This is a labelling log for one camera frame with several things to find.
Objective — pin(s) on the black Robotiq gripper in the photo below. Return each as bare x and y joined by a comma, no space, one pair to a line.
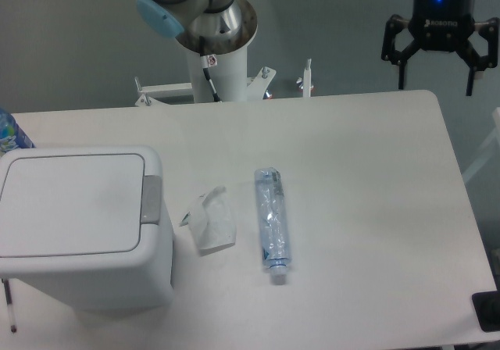
443,10

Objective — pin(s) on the white push-lid trash can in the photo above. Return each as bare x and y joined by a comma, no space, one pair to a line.
88,226

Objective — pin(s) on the crushed clear plastic bottle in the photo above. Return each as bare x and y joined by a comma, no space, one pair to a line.
273,224

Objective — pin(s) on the black device at table corner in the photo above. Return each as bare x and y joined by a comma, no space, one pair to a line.
486,305

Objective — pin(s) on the crumpled white paper wrapper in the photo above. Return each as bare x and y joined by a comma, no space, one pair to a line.
210,221

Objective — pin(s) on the blue labelled bottle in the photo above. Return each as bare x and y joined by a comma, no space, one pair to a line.
12,135

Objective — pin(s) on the thin pen with dark tip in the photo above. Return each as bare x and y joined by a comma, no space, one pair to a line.
9,304

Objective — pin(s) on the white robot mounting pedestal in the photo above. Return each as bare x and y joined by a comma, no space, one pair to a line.
214,78

